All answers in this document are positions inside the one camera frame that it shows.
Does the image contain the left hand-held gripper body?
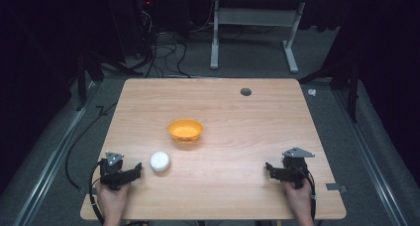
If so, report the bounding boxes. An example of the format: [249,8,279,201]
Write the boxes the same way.
[99,151,126,191]

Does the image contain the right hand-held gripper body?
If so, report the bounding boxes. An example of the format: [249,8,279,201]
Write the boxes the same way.
[279,147,316,190]

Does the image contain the white round bun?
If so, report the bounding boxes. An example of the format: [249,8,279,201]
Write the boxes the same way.
[150,151,172,173]

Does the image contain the orange perforated bowl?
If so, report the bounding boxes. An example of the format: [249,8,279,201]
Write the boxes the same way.
[166,118,205,144]

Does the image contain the person's left hand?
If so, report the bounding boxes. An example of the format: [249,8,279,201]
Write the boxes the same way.
[95,181,132,218]

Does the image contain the person's right hand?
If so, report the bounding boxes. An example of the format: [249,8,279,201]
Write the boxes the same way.
[283,178,314,218]

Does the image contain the grey tape strip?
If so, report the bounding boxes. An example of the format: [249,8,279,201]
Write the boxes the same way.
[325,182,349,193]

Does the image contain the black metal stand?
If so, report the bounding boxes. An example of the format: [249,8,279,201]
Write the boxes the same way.
[298,54,361,123]
[74,49,144,112]

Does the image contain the dark computer tower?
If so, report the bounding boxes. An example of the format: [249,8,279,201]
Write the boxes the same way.
[133,0,159,57]

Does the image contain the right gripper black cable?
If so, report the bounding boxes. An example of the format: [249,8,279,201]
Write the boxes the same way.
[296,166,318,221]

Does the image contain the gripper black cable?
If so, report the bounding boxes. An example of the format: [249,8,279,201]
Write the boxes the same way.
[296,166,318,221]
[87,161,107,226]

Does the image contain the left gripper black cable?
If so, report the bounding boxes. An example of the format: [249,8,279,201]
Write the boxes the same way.
[87,161,107,226]

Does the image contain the long black floor cable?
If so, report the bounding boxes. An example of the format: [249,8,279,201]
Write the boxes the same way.
[64,101,119,190]

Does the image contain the metal floor rail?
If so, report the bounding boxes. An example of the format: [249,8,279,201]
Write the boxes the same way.
[332,86,410,226]
[12,81,102,226]

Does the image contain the tangled black floor cables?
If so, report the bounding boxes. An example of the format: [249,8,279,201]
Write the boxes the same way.
[133,7,192,79]

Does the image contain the white metal desk frame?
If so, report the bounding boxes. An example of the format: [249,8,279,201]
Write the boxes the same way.
[209,0,307,75]

